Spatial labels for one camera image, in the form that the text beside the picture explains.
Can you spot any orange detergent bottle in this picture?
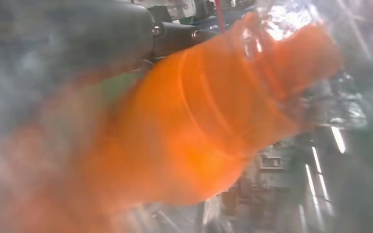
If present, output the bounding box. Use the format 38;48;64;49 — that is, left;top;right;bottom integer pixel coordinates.
0;0;369;233

